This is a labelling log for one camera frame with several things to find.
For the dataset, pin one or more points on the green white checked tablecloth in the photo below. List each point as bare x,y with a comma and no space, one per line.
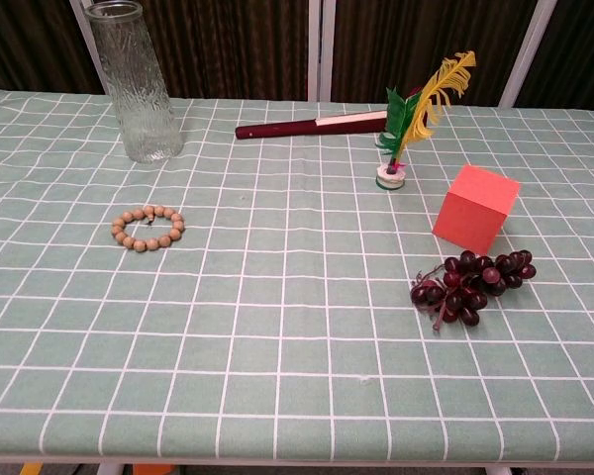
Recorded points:
297,321

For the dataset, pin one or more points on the maroon closed folding fan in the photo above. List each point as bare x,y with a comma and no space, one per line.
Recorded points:
277,131

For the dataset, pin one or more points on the orange red cube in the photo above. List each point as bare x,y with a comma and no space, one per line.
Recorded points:
470,218

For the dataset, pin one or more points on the purple grape bunch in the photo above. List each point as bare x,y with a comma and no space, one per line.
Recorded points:
465,292

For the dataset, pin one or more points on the yellow green feather shuttlecock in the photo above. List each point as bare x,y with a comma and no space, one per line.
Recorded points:
428,99

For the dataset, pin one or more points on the clear textured glass vase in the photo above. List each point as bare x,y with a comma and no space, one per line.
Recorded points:
138,99

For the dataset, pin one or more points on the white screen frame post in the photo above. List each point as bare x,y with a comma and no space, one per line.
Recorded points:
86,44
524,54
321,49

